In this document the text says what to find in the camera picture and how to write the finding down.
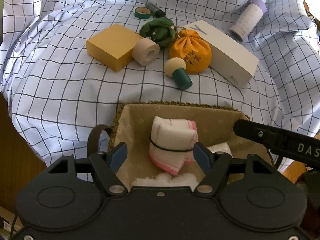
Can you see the white pink towel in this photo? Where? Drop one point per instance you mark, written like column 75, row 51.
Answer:
column 172, row 142

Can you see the beige green mushroom toy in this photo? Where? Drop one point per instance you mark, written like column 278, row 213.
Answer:
column 176, row 68

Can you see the yellow cardboard box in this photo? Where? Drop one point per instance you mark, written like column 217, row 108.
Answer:
column 113, row 46

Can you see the green cloth bundle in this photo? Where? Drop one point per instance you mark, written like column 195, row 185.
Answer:
column 161, row 31

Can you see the white purple water bottle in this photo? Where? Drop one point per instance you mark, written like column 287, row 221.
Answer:
column 248, row 19

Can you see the blue checkered sheet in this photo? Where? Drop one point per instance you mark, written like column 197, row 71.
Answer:
column 56, row 92

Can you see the white fluffy cloth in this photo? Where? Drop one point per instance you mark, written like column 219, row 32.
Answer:
column 188, row 179

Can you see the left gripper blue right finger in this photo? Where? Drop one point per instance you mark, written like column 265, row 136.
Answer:
column 215, row 169

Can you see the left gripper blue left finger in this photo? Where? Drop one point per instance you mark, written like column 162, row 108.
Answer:
column 104, row 169

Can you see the orange drawstring pouch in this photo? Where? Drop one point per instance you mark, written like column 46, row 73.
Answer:
column 192, row 49

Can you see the long white box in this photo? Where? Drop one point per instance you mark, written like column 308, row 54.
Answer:
column 229, row 58

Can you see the dark cylinder object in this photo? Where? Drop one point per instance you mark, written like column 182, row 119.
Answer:
column 155, row 11

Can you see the woven lined basket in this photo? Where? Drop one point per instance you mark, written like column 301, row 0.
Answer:
column 132, row 125

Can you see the green tape roll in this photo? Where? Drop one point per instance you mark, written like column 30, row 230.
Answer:
column 142, row 13

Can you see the beige tape roll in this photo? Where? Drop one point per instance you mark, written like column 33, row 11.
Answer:
column 145, row 52

